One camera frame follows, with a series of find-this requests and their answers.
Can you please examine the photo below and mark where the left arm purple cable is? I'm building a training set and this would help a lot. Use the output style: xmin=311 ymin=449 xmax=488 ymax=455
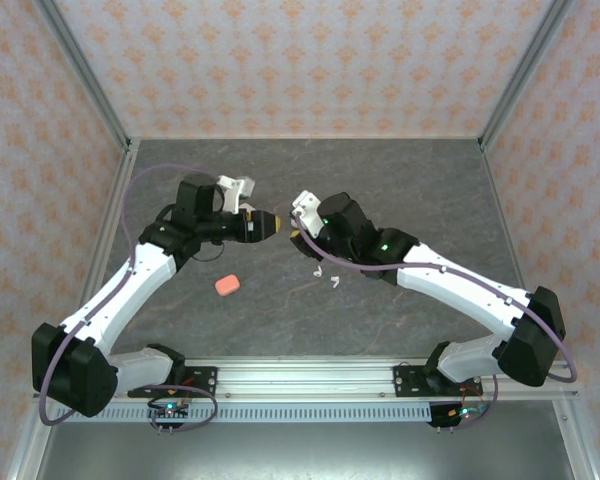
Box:
xmin=38 ymin=162 xmax=221 ymax=434

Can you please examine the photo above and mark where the slotted grey cable duct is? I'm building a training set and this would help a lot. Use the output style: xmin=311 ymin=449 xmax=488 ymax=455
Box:
xmin=52 ymin=402 xmax=434 ymax=425

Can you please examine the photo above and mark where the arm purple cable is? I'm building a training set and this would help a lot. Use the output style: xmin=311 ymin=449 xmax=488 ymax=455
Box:
xmin=293 ymin=212 xmax=579 ymax=432
xmin=38 ymin=162 xmax=221 ymax=434

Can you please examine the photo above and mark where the aluminium table edge rail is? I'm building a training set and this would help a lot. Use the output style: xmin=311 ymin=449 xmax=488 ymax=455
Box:
xmin=479 ymin=140 xmax=534 ymax=299
xmin=74 ymin=139 xmax=141 ymax=331

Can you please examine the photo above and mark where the aluminium corner post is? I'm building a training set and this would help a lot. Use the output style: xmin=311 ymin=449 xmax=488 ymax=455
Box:
xmin=32 ymin=0 xmax=134 ymax=154
xmin=478 ymin=0 xmax=577 ymax=151

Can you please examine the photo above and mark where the pink earbud charging case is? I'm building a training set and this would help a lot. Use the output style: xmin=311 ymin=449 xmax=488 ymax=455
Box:
xmin=214 ymin=273 xmax=241 ymax=297

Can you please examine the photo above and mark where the grey metal base plate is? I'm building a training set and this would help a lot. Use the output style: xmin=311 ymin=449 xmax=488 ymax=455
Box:
xmin=32 ymin=420 xmax=584 ymax=480

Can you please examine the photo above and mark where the aluminium frame bar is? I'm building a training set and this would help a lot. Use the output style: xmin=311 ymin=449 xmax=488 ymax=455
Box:
xmin=4 ymin=417 xmax=51 ymax=480
xmin=554 ymin=399 xmax=599 ymax=480

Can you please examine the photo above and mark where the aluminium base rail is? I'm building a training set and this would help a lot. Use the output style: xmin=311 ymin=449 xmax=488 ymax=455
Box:
xmin=129 ymin=355 xmax=581 ymax=404

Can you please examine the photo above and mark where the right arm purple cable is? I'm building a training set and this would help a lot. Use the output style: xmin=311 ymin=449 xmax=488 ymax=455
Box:
xmin=293 ymin=212 xmax=579 ymax=432

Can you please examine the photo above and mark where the small circuit board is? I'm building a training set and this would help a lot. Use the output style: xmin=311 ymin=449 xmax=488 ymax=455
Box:
xmin=147 ymin=399 xmax=191 ymax=432
xmin=429 ymin=399 xmax=491 ymax=431

